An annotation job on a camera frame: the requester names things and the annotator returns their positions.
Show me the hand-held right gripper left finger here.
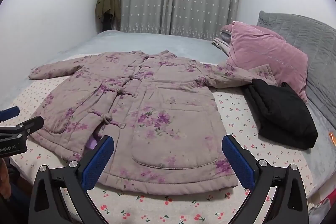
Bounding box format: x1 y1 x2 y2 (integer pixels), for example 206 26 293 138
28 135 114 224

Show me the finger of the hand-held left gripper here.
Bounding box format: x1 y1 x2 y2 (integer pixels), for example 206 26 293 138
0 115 45 137
0 106 20 122

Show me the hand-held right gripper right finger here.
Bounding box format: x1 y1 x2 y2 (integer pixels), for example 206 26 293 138
221 134 309 224

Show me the floral padded jacket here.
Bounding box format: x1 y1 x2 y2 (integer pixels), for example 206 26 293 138
28 50 277 195

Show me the person's dark clothing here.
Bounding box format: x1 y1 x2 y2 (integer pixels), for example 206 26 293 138
0 158 32 224

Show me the cherry print bed sheet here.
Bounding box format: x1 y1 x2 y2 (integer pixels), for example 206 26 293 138
9 52 315 224

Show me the pink velvet quilt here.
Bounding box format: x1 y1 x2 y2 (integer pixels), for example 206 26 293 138
220 21 309 104

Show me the folded beige blanket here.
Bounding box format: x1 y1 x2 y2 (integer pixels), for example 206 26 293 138
212 30 233 54

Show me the dark hanging garment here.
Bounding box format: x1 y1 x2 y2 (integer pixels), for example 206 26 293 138
102 13 115 31

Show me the pale blue fleece blanket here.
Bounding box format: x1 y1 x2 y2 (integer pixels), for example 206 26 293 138
0 30 336 198

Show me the grey quilted pillow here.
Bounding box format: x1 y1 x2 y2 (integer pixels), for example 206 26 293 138
256 10 336 132

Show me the olive green hanging jacket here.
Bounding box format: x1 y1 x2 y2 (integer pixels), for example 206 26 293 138
95 0 122 30

